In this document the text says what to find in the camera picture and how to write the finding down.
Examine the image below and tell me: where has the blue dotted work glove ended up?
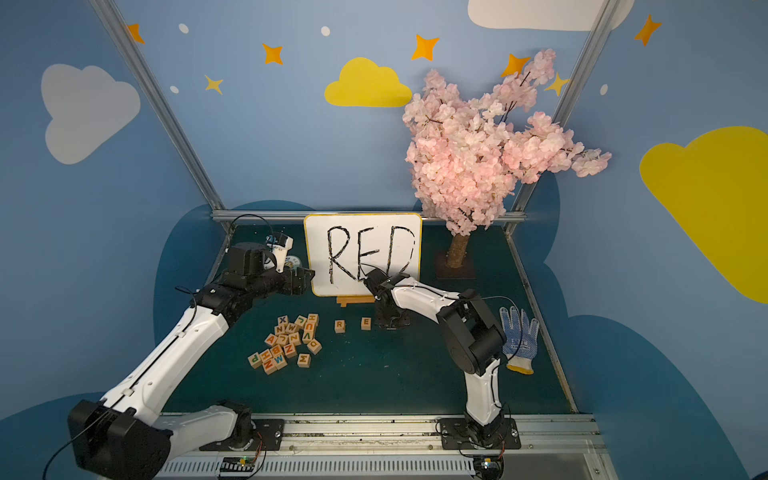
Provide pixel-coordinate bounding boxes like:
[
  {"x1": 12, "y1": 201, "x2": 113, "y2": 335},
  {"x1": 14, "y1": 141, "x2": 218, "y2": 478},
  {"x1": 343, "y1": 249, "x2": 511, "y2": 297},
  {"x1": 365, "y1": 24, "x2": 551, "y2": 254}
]
[{"x1": 499, "y1": 307, "x2": 540, "y2": 375}]

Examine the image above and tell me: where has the wooden block letter W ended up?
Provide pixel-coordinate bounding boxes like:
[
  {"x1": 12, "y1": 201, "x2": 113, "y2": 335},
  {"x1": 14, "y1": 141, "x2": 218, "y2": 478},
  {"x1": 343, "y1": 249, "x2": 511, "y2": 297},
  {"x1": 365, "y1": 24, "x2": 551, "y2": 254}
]
[{"x1": 274, "y1": 355, "x2": 287, "y2": 370}]

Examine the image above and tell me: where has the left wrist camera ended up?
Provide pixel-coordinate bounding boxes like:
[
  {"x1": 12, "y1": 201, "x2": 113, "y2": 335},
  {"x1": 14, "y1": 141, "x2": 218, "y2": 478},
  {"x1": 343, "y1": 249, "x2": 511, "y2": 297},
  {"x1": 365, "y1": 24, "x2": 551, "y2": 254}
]
[{"x1": 227, "y1": 233, "x2": 293, "y2": 277}]

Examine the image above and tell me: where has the wooden block red N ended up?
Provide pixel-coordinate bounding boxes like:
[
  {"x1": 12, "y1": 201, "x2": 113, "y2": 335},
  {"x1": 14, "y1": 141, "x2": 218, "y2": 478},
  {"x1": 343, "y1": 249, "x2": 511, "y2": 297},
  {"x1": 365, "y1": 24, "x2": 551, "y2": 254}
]
[{"x1": 263, "y1": 358, "x2": 278, "y2": 375}]

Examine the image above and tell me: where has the wooden block letter P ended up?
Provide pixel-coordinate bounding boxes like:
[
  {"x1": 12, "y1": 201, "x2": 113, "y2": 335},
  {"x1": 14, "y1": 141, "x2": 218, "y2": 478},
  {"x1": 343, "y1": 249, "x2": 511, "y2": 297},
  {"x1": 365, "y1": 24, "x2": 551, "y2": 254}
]
[{"x1": 248, "y1": 353, "x2": 263, "y2": 369}]

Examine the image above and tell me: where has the small wooden easel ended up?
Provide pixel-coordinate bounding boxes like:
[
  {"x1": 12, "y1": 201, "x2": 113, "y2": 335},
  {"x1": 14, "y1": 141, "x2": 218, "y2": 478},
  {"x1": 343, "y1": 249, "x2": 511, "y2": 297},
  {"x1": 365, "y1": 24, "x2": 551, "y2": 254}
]
[{"x1": 336, "y1": 295, "x2": 375, "y2": 308}]

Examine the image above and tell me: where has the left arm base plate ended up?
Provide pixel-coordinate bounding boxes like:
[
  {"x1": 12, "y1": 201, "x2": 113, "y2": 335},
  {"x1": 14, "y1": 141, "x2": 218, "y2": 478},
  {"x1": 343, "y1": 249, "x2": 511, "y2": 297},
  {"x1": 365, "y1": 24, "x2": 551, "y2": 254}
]
[{"x1": 234, "y1": 418, "x2": 286, "y2": 452}]

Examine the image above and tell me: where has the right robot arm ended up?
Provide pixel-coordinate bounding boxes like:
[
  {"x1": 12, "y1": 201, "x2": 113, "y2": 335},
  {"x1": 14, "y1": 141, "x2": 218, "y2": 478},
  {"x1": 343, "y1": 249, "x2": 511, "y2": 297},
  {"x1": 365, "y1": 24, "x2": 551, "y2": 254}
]
[{"x1": 363, "y1": 266, "x2": 511, "y2": 448}]

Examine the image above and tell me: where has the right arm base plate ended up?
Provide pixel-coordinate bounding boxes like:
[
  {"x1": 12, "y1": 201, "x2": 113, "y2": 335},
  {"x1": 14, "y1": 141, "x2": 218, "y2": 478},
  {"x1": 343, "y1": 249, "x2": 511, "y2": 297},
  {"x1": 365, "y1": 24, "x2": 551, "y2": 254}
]
[{"x1": 436, "y1": 414, "x2": 521, "y2": 450}]

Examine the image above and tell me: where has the pink cherry blossom tree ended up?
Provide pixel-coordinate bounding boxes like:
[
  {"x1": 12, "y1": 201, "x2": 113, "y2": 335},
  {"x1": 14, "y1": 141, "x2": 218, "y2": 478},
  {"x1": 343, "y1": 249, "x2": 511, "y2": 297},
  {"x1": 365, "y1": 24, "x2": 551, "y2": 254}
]
[{"x1": 402, "y1": 49, "x2": 612, "y2": 270}]

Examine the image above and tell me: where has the aluminium rail frame front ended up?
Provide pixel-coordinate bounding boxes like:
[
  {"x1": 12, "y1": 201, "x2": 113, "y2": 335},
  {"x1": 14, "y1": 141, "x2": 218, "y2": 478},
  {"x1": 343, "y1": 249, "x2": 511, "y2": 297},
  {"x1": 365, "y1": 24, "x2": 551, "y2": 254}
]
[{"x1": 152, "y1": 414, "x2": 618, "y2": 479}]

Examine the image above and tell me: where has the white board reading RED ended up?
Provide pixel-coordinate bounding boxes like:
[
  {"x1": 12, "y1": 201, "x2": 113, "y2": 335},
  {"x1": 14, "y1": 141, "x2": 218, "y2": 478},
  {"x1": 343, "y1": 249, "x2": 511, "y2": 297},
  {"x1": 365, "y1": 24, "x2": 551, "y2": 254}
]
[{"x1": 304, "y1": 213, "x2": 423, "y2": 297}]

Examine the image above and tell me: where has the wooden block letter M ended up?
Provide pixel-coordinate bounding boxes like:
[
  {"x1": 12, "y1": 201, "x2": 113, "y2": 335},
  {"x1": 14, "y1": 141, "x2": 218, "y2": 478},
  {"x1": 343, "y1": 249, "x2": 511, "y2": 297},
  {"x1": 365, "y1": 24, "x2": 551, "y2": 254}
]
[{"x1": 297, "y1": 353, "x2": 311, "y2": 368}]

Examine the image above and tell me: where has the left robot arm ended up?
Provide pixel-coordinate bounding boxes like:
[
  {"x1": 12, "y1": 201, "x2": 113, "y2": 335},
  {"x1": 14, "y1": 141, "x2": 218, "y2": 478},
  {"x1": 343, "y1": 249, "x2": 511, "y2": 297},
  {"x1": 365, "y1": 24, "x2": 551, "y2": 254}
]
[{"x1": 68, "y1": 267, "x2": 315, "y2": 479}]

